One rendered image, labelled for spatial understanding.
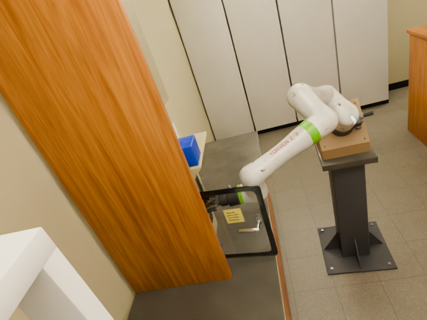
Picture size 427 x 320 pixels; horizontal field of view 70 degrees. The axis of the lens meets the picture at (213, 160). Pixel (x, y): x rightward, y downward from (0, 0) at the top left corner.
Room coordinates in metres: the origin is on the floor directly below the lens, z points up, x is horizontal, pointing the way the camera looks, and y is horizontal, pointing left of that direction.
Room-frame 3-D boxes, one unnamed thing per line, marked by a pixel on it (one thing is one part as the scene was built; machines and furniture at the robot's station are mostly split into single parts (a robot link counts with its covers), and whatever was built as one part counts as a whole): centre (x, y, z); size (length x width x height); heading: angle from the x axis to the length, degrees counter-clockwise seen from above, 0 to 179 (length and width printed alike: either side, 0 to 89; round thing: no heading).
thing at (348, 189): (1.64, -0.83, 0.45); 0.48 x 0.48 x 0.90; 73
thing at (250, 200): (1.00, 0.01, 1.19); 0.30 x 0.01 x 0.40; 70
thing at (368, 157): (1.64, -0.83, 0.92); 0.32 x 0.32 x 0.04; 73
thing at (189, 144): (1.10, 0.10, 1.56); 0.10 x 0.10 x 0.09; 77
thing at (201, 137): (1.19, 0.08, 1.46); 0.32 x 0.12 x 0.10; 167
